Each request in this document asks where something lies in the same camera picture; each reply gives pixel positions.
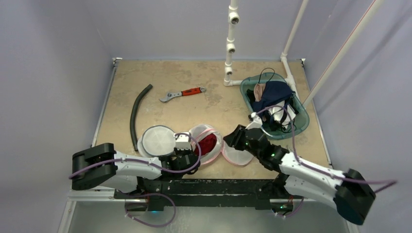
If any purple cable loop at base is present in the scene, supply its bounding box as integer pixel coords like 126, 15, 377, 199
124, 193, 177, 228

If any red handled tool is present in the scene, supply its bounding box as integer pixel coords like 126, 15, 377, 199
159, 87, 206, 103

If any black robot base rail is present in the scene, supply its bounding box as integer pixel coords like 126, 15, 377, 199
114, 175, 301, 214

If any teal transparent plastic bin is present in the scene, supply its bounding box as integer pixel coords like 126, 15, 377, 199
240, 72, 309, 140

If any pink-trimmed white mesh laundry bag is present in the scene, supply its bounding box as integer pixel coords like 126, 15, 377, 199
189, 124, 253, 166

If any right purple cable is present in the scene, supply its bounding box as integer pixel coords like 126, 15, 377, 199
256, 104, 397, 194

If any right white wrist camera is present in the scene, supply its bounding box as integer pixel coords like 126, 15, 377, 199
246, 112, 263, 130

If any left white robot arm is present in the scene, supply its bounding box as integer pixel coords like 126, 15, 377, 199
69, 143, 200, 199

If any red garment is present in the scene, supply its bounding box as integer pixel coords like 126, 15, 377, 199
194, 134, 217, 156

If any white bra with black straps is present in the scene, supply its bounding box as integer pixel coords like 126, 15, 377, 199
267, 100, 299, 133

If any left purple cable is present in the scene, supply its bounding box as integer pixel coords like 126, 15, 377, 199
68, 132, 203, 180

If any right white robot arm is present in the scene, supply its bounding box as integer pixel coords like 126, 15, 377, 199
223, 125, 376, 225

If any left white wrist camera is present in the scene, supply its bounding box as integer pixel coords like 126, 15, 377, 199
174, 132, 192, 150

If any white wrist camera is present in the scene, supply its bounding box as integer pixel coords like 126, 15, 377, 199
246, 112, 263, 130
174, 132, 192, 150

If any black rubber hose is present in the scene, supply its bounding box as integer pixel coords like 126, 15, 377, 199
129, 84, 154, 152

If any white PVC pipe frame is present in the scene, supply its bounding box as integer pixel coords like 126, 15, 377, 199
223, 0, 383, 107

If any blue-trimmed white mesh laundry bag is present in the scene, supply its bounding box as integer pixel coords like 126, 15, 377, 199
137, 125, 175, 158

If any pink bra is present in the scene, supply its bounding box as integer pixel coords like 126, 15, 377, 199
253, 83, 266, 101

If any navy blue bra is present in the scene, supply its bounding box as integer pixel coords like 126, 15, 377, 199
251, 81, 295, 112

